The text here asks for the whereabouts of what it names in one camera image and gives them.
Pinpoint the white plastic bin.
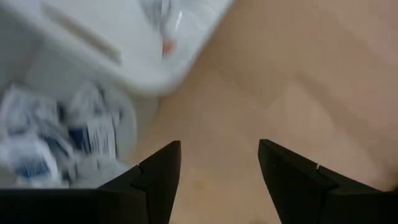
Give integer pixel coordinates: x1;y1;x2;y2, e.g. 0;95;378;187
0;0;234;98
0;79;139;190

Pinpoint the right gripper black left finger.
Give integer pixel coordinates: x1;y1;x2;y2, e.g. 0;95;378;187
98;140;182;224

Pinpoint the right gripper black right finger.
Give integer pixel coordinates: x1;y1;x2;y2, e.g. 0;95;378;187
257;138;339;224

